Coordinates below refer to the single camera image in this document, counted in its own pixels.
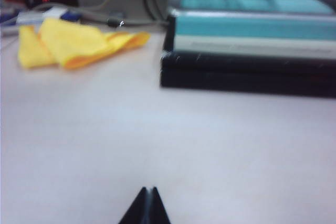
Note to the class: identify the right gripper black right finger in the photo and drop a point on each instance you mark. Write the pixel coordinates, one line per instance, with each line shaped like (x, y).
(158, 208)

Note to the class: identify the yellow cloth rag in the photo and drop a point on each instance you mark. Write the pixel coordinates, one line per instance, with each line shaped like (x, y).
(73, 43)

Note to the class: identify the black hardcover book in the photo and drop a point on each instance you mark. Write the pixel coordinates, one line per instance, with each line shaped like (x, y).
(236, 83)
(236, 64)

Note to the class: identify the white and blue box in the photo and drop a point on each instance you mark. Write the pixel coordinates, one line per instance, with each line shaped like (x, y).
(39, 16)

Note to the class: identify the cream book with black title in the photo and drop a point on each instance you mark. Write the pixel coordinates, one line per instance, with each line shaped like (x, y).
(249, 45)

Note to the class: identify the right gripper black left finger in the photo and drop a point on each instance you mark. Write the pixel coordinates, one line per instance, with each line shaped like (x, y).
(137, 208)

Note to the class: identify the teal book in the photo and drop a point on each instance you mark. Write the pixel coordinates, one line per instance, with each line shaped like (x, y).
(249, 26)

